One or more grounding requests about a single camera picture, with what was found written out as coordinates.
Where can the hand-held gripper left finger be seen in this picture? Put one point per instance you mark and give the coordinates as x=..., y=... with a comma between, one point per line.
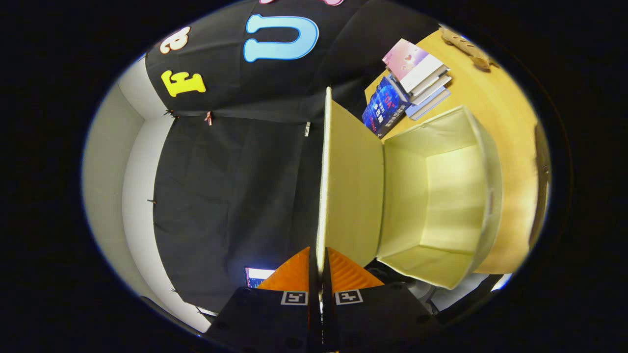
x=314, y=318

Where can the pale green storage box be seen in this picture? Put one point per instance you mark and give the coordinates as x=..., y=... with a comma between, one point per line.
x=441, y=196

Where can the pink cover book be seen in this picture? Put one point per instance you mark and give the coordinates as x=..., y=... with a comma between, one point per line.
x=409, y=61

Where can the small red clip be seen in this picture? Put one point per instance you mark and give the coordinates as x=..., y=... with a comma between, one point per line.
x=209, y=117

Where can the dark blue cover book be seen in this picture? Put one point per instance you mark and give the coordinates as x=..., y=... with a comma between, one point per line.
x=385, y=108

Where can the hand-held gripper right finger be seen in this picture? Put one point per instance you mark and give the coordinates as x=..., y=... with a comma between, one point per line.
x=329, y=318

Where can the lit screen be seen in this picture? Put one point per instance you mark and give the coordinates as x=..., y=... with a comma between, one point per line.
x=257, y=277

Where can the white book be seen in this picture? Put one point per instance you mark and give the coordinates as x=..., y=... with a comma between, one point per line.
x=434, y=88

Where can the brown plush toy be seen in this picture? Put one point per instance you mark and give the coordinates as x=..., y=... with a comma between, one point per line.
x=463, y=46

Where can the light blue book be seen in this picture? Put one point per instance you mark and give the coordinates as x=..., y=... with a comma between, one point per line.
x=431, y=104

